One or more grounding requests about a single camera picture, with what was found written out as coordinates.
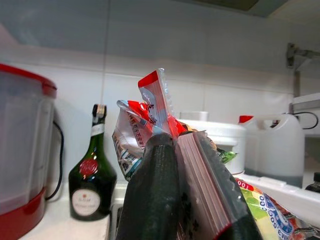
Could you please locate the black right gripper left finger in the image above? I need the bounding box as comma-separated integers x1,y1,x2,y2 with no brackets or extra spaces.
116,132,185,240

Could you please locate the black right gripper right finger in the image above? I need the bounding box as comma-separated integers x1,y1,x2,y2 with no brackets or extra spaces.
198,133,263,240

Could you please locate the clear blue badge snack bag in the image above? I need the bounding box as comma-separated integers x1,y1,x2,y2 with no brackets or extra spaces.
174,129,320,240

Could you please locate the red white snack packet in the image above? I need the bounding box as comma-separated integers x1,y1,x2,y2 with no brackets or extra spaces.
111,67,187,182

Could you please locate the dark green wine bottle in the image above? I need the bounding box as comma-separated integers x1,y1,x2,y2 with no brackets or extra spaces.
68,103,118,222

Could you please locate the green snack packet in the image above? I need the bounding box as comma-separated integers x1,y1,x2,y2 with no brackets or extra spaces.
215,146,238,165

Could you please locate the white jug red cap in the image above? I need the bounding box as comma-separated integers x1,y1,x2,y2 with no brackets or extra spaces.
238,113,306,189

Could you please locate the white rice cooker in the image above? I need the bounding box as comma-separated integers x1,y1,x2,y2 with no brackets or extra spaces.
178,111,248,176

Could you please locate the red clear plastic appliance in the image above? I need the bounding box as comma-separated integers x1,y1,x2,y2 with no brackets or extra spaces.
0,63,58,240

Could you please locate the black appliance cable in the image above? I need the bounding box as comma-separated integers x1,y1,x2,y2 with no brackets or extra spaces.
45,120,65,201

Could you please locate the white wall shelf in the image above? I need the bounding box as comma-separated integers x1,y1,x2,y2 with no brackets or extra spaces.
289,92,320,137

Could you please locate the grey metal bracket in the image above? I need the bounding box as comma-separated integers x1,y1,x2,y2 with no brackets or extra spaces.
286,42,320,99

